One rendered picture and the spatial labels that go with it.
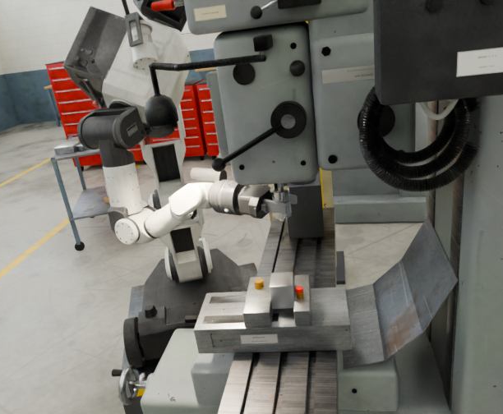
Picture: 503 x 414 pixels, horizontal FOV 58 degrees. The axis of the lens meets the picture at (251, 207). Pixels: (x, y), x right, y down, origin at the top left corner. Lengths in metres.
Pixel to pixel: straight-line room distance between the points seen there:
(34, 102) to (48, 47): 1.40
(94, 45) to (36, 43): 10.58
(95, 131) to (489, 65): 0.98
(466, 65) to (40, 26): 11.44
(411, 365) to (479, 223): 0.57
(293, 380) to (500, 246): 0.48
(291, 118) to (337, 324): 0.45
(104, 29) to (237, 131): 0.62
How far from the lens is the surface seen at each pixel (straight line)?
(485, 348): 1.04
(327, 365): 1.04
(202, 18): 0.91
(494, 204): 0.88
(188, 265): 1.96
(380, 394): 1.18
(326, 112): 0.90
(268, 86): 0.92
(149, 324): 1.87
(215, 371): 1.19
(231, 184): 1.13
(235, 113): 0.94
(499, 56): 0.67
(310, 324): 1.03
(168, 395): 1.34
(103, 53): 1.40
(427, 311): 1.09
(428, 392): 1.28
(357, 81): 0.89
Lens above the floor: 1.64
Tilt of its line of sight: 22 degrees down
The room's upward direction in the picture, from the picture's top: 8 degrees counter-clockwise
